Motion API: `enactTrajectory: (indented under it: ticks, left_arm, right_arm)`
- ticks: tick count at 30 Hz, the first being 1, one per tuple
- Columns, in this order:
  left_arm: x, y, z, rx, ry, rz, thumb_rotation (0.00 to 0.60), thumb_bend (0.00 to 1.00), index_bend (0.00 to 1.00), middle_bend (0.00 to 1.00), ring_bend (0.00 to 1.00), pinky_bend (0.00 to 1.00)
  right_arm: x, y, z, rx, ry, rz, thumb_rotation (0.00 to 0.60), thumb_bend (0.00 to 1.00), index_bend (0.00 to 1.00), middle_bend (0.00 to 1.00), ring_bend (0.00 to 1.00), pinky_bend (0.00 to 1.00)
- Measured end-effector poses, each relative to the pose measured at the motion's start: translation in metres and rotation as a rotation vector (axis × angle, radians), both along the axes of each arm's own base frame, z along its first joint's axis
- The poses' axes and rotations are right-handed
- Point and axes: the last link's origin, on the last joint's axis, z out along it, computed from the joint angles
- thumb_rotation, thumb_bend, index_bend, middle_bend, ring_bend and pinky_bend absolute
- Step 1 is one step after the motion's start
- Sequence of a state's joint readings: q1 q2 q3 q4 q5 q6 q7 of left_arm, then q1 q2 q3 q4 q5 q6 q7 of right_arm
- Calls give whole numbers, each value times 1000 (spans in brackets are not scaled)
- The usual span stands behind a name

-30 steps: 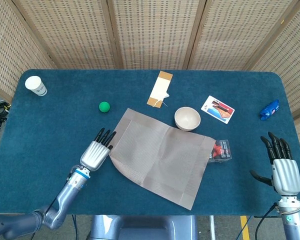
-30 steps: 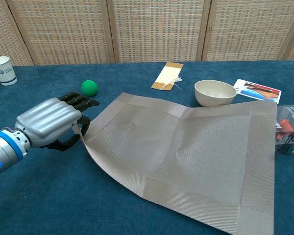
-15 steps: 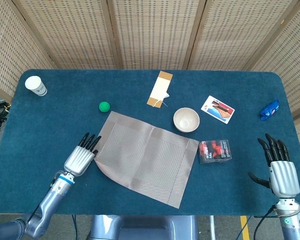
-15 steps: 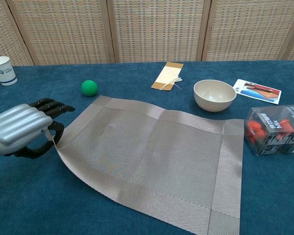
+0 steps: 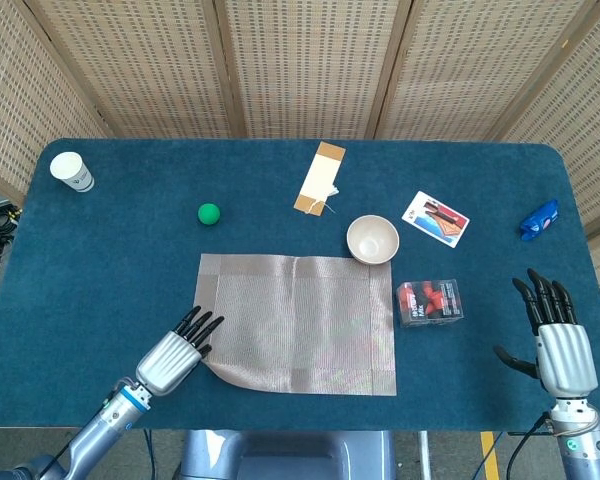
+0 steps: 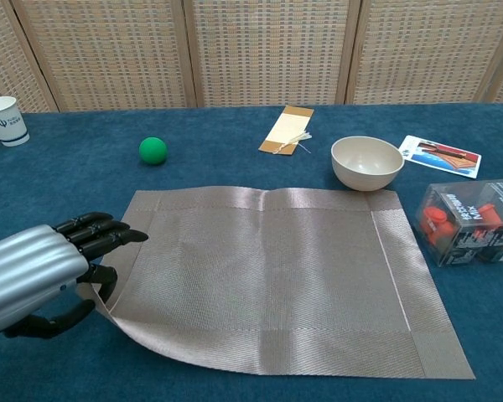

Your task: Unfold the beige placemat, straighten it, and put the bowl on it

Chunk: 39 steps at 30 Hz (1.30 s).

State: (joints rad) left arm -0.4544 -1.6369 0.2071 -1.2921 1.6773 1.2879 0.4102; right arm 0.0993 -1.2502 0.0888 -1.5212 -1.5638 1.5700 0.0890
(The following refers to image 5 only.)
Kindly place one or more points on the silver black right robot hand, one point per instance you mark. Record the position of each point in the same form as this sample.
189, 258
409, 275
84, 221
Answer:
565, 357

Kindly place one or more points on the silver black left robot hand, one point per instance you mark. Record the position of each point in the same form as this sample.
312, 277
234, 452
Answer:
167, 362

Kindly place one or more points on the brown woven placemat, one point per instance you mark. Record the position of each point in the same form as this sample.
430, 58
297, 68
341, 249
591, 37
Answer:
300, 325

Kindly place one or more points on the beige round bowl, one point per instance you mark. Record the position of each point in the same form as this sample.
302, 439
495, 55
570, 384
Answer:
373, 241

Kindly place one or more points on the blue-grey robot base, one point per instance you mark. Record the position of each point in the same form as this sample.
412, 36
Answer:
290, 457

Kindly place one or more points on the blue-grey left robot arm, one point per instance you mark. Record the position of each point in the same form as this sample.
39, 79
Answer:
105, 425

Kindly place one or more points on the blue snack packet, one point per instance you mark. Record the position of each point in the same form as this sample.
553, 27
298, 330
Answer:
539, 221

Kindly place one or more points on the clear box with red items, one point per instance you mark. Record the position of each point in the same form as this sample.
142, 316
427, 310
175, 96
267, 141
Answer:
430, 302

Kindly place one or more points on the green ball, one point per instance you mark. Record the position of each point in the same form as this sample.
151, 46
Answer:
209, 214

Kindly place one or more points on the metal table leg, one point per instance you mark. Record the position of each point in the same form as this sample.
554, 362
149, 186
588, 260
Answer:
424, 455

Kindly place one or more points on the colourful printed card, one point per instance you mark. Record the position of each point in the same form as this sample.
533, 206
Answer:
436, 219

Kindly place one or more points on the white paper cup blue logo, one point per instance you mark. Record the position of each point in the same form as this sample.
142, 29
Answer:
70, 170

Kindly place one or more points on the brown white paper sleeve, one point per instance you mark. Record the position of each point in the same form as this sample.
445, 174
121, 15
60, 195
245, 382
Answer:
320, 172

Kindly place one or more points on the woven folding screen panel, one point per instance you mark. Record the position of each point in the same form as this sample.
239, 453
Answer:
145, 65
470, 65
310, 65
20, 75
590, 100

